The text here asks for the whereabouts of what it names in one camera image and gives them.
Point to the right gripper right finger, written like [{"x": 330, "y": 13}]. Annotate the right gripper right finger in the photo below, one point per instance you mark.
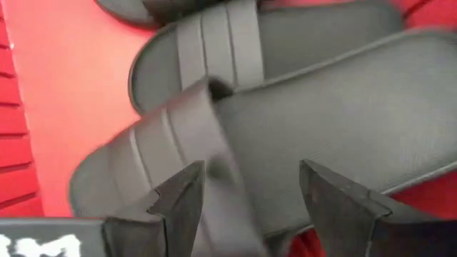
[{"x": 350, "y": 228}]

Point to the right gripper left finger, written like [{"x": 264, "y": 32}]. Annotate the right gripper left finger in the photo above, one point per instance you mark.
[{"x": 178, "y": 214}]

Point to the black slide sandal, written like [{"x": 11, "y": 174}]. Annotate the black slide sandal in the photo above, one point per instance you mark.
[
  {"x": 135, "y": 10},
  {"x": 321, "y": 135},
  {"x": 303, "y": 43}
]

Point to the red plastic bin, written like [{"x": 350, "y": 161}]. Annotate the red plastic bin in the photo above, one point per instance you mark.
[{"x": 71, "y": 89}]

